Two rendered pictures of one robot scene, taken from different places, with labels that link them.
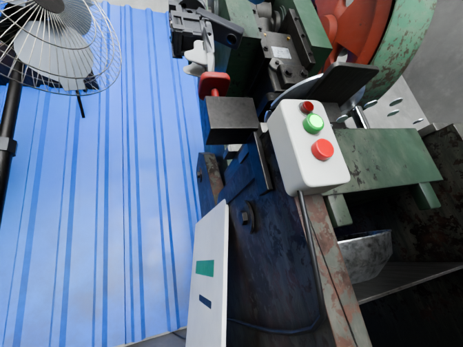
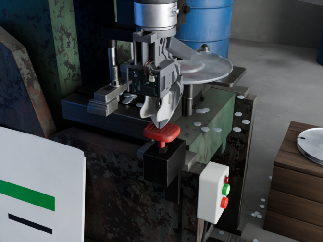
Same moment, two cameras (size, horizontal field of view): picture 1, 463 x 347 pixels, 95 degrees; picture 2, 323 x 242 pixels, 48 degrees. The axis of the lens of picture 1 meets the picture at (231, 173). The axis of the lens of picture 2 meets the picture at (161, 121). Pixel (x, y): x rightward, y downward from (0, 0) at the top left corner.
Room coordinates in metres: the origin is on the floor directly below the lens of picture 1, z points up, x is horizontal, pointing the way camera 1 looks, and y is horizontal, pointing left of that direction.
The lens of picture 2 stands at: (-0.13, 0.45, 1.12)
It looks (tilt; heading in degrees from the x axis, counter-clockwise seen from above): 28 degrees down; 317
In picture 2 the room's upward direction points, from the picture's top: straight up
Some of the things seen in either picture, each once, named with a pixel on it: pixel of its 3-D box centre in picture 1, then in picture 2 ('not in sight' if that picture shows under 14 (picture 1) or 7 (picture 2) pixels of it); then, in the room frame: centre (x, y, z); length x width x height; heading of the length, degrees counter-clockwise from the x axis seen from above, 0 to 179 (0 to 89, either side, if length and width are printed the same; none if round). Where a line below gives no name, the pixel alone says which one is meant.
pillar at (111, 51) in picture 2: not in sight; (111, 56); (0.71, -0.13, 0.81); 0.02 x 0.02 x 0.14
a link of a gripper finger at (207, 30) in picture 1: (206, 40); (170, 88); (0.33, 0.00, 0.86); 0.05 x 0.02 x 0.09; 19
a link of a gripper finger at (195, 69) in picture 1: (197, 70); (148, 109); (0.36, 0.03, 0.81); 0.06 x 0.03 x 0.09; 109
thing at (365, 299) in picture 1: (333, 278); not in sight; (0.69, -0.23, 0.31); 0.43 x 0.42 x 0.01; 109
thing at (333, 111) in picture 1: (329, 118); (196, 88); (0.51, -0.29, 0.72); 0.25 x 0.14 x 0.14; 19
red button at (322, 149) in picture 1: (322, 149); (224, 202); (0.26, -0.12, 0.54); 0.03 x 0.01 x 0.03; 109
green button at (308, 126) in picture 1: (313, 123); (225, 189); (0.26, -0.12, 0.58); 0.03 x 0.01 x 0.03; 109
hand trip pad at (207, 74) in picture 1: (215, 98); (161, 143); (0.35, 0.00, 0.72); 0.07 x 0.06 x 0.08; 19
